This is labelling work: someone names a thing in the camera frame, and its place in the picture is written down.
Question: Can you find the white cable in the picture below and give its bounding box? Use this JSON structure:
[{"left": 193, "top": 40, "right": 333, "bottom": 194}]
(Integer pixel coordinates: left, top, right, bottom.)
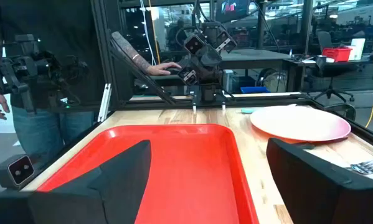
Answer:
[{"left": 138, "top": 0, "right": 158, "bottom": 66}]

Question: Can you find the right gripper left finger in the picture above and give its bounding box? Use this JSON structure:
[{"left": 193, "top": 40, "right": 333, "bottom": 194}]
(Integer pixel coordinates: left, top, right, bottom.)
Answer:
[{"left": 27, "top": 139, "right": 152, "bottom": 224}]

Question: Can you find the blue box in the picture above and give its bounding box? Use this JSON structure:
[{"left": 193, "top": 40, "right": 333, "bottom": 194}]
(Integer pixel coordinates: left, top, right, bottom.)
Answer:
[{"left": 240, "top": 86, "right": 271, "bottom": 95}]

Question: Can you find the pink round plate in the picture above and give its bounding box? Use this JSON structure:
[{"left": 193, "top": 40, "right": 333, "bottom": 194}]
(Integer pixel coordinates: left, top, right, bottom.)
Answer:
[{"left": 249, "top": 105, "right": 352, "bottom": 142}]

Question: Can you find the red plastic bin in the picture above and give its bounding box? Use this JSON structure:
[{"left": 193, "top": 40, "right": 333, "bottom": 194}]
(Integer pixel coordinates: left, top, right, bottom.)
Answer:
[{"left": 321, "top": 47, "right": 352, "bottom": 63}]

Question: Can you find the black leader arm handle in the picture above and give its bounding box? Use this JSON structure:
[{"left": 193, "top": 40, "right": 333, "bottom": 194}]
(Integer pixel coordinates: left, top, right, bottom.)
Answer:
[{"left": 0, "top": 34, "right": 89, "bottom": 114}]

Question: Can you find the red plastic tray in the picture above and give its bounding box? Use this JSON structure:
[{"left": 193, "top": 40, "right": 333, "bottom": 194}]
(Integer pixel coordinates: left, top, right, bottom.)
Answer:
[{"left": 36, "top": 123, "right": 260, "bottom": 224}]

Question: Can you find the black-handled knife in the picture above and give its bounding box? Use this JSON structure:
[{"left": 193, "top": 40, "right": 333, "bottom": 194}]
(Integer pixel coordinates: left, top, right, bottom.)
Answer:
[{"left": 293, "top": 136, "right": 349, "bottom": 151}]

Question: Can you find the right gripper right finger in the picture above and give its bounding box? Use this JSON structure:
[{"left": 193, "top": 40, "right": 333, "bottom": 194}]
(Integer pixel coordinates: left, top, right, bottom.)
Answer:
[{"left": 265, "top": 138, "right": 373, "bottom": 224}]

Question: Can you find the person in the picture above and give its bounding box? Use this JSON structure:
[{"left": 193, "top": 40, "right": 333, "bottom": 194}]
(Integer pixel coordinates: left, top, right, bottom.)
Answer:
[{"left": 0, "top": 0, "right": 108, "bottom": 156}]

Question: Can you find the black office chair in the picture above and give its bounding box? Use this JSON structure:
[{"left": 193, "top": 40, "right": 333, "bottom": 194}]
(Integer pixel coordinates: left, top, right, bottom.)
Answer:
[{"left": 309, "top": 30, "right": 356, "bottom": 103}]

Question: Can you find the black monitor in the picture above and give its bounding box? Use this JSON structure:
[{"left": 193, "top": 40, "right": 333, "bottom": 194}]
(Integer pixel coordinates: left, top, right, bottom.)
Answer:
[{"left": 215, "top": 0, "right": 252, "bottom": 23}]

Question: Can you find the white metal bracket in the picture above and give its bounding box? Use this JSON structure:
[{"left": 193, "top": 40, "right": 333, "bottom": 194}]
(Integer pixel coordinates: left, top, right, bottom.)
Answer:
[{"left": 97, "top": 83, "right": 113, "bottom": 123}]

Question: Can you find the silver metal fork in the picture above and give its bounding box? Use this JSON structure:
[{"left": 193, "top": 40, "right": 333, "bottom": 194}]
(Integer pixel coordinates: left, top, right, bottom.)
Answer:
[{"left": 344, "top": 159, "right": 373, "bottom": 175}]

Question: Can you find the white box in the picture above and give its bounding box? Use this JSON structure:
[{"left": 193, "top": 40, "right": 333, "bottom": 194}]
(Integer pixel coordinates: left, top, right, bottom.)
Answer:
[{"left": 349, "top": 37, "right": 366, "bottom": 61}]

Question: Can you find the black desk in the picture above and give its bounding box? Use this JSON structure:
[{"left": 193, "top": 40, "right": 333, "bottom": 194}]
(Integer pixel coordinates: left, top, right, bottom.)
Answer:
[
  {"left": 219, "top": 49, "right": 291, "bottom": 94},
  {"left": 282, "top": 54, "right": 373, "bottom": 93}
]

